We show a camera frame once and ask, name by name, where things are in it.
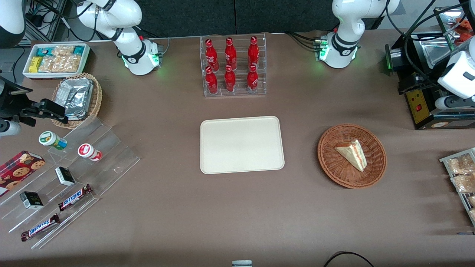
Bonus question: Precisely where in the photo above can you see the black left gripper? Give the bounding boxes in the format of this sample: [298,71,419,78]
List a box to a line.
[398,72,442,96]

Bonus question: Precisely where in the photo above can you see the triangular sandwich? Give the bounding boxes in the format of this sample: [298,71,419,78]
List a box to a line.
[334,139,368,172]

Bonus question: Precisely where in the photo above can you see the tan wicker basket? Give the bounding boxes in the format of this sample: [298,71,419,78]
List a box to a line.
[51,73,103,129]

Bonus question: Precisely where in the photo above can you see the brown round wicker basket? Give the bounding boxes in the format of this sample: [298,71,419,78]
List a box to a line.
[317,123,387,189]

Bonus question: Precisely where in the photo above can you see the grey tray of snack bags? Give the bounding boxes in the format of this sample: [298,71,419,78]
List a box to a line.
[439,147,475,227]

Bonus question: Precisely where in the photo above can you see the cream plastic serving tray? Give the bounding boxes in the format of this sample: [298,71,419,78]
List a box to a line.
[200,116,285,175]

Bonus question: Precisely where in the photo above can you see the black hot food case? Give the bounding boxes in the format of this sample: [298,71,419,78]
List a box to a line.
[384,6,475,130]

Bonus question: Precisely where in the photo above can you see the silver foil pack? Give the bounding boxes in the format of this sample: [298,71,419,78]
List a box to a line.
[56,78,94,120]

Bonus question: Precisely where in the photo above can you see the green lid white cup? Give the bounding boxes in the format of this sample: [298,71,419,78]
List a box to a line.
[39,131,68,150]

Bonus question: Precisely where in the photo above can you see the white rectangular snack bin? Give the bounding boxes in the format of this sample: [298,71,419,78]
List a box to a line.
[22,43,91,79]

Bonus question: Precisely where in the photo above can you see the steel food pan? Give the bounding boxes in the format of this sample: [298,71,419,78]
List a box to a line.
[421,39,455,71]

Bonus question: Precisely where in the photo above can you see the clear cracker bag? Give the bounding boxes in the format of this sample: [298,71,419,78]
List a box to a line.
[53,45,75,57]
[39,56,81,73]

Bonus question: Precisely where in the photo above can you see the red lid white cup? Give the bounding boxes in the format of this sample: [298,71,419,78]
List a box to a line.
[78,143,102,162]

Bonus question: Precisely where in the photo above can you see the small black box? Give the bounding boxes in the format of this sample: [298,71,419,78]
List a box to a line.
[19,191,44,210]
[55,167,76,187]

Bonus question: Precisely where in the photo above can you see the red plaid cookie box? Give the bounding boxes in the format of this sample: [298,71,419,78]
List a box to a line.
[0,150,46,197]

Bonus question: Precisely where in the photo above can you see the red hot food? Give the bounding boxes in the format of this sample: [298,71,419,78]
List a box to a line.
[451,17,475,43]

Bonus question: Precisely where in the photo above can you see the clear acrylic stepped stand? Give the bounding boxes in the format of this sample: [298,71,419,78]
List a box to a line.
[0,118,141,250]

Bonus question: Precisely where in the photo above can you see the Snickers chocolate bar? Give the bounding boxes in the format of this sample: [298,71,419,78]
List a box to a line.
[20,214,60,242]
[58,184,93,212]

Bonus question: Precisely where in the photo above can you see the red cola bottle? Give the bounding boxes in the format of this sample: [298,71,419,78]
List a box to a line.
[224,37,238,71]
[224,65,236,92]
[248,36,260,69]
[247,65,259,93]
[205,66,219,94]
[205,38,219,72]

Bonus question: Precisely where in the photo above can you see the clear acrylic bottle rack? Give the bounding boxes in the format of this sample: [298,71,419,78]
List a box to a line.
[200,33,268,98]

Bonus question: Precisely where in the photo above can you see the aluminium frame with cables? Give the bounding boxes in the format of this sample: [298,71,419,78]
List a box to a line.
[24,0,76,42]

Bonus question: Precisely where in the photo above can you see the black base cable bundle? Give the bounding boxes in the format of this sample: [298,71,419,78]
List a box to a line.
[285,31,320,51]

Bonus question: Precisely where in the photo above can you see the black looped cable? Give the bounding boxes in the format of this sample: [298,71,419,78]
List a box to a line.
[323,251,375,267]

